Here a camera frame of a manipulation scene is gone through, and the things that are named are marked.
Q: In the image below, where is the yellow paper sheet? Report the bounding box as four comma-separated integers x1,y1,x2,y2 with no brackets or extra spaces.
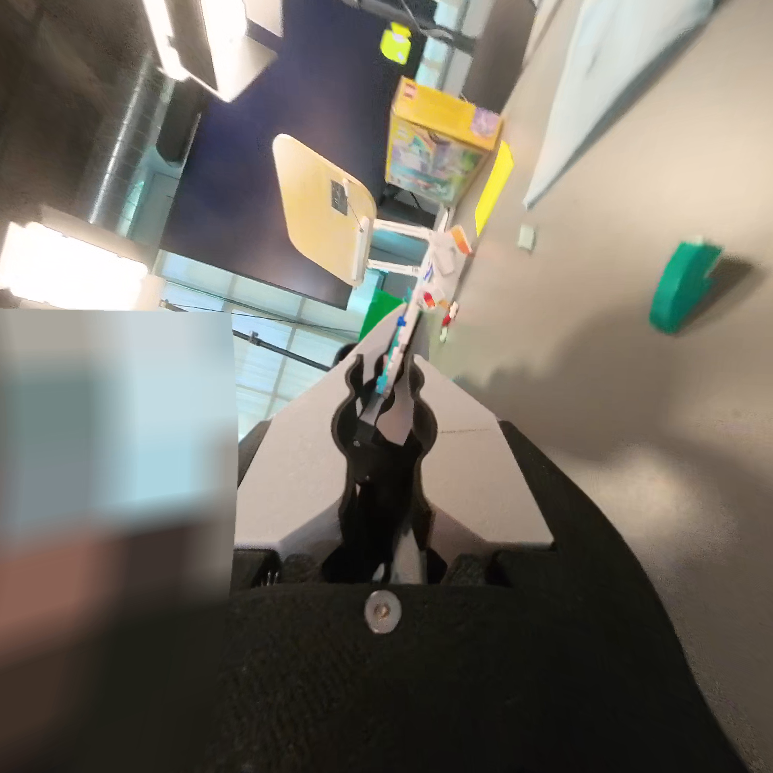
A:
475,140,515,238

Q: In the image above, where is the yellow tag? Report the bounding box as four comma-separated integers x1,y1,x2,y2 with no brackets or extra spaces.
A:
379,23,413,64

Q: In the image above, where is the green toy brick piece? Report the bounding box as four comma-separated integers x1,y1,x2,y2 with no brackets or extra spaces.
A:
649,238,723,335

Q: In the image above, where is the yellow toy set box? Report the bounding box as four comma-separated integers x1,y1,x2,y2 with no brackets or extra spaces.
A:
385,77,503,203

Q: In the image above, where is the silver ventilation duct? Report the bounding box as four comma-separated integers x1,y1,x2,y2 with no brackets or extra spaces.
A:
87,57,161,227

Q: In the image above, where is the ceiling light panel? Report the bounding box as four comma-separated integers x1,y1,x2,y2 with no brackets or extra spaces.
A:
0,220,152,310
142,0,285,103

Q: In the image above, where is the large dark wall screen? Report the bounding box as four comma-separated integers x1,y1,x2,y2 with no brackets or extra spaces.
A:
160,0,424,309

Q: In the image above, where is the green plastic bin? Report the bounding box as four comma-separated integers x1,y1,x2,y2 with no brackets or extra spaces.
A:
359,289,407,342

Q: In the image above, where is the large instruction booklet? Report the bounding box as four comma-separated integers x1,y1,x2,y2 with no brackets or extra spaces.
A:
522,0,725,209

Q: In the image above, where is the white toy brick model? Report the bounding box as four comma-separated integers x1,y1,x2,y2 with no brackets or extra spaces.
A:
355,225,473,448

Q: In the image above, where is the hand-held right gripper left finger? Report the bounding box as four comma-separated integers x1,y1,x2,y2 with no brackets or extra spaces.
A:
236,301,413,555

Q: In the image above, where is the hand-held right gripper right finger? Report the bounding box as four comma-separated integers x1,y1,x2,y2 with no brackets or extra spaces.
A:
391,354,556,585

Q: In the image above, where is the wooden table with white legs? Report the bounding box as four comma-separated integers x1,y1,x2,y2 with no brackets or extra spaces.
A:
272,134,451,285

